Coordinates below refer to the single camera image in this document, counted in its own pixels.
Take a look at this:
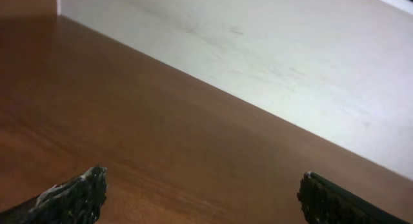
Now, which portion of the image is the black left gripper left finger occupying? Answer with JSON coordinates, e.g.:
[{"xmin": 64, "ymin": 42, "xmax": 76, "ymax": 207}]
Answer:
[{"xmin": 1, "ymin": 165, "xmax": 107, "ymax": 224}]

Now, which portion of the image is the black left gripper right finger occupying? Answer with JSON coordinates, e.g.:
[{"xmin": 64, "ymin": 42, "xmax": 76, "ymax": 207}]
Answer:
[{"xmin": 297, "ymin": 172, "xmax": 408, "ymax": 224}]

